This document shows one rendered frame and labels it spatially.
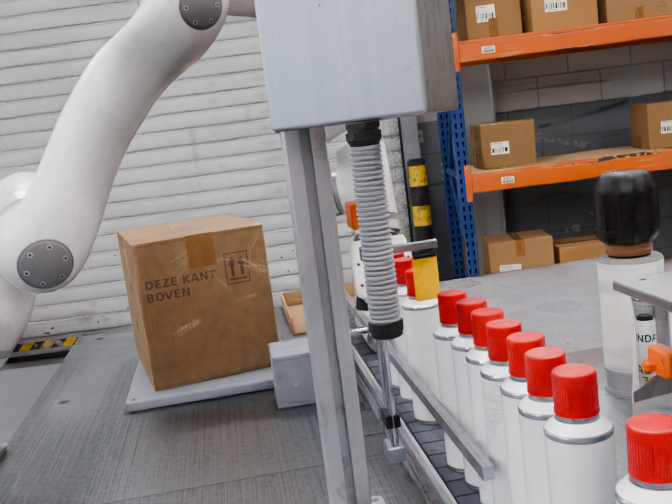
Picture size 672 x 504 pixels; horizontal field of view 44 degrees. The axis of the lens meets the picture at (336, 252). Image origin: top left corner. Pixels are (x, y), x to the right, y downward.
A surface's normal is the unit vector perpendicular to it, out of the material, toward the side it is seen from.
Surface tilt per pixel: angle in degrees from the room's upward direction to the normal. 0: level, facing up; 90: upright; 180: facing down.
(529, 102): 90
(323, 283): 90
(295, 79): 90
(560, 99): 90
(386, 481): 0
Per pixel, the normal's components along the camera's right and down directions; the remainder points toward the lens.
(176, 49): 0.00, 0.87
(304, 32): -0.44, 0.20
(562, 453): -0.64, 0.20
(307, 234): 0.15, 0.14
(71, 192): 0.57, 0.03
